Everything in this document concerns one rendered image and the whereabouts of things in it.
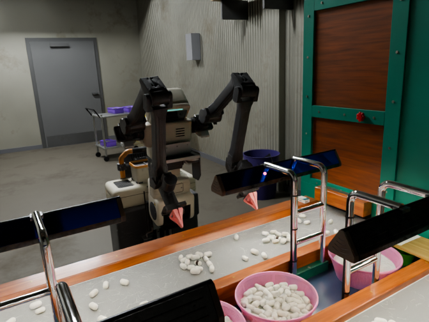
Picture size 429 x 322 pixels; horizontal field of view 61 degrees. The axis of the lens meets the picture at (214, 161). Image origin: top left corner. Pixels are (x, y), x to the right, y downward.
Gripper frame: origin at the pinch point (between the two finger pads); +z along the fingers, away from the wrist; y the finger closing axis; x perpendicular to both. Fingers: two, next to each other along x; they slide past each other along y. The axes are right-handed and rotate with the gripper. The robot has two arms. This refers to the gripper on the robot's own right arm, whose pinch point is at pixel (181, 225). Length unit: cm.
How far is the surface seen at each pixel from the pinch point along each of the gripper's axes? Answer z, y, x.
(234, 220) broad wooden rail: -0.4, 32.0, 13.0
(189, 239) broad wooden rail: 3.2, 5.2, 10.0
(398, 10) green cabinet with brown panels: -27, 84, -83
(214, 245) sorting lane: 9.6, 13.6, 7.5
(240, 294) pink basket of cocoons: 36.5, 2.4, -16.1
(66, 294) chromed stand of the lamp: 33, -53, -63
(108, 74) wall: -558, 165, 406
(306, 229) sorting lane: 19, 57, 0
